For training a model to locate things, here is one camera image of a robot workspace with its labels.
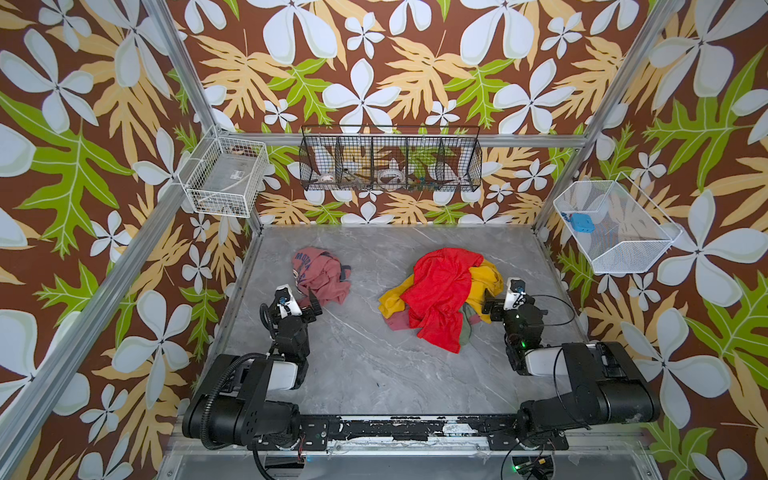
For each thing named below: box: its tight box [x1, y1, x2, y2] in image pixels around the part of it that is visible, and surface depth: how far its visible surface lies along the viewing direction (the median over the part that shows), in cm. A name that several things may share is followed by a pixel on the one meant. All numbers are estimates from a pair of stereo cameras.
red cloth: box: [400, 248, 484, 354], surface depth 90 cm
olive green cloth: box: [460, 308, 475, 347], surface depth 90 cm
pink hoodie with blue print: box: [292, 246, 351, 306], surface depth 102 cm
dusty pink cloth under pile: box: [384, 308, 410, 331], surface depth 95 cm
